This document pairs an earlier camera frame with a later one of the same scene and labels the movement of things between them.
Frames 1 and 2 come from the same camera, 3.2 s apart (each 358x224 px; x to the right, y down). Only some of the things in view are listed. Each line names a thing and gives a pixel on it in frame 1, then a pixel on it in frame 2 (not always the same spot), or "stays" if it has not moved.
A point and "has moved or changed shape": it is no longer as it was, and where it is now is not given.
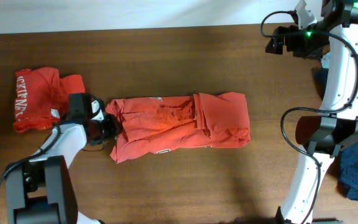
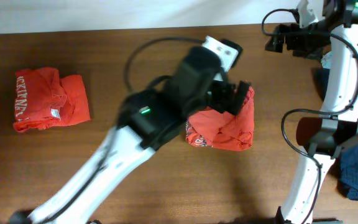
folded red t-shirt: [41, 97] stays
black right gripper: [292, 46] stays
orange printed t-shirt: [155, 125] has moved or changed shape
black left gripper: [112, 129] → [227, 101]
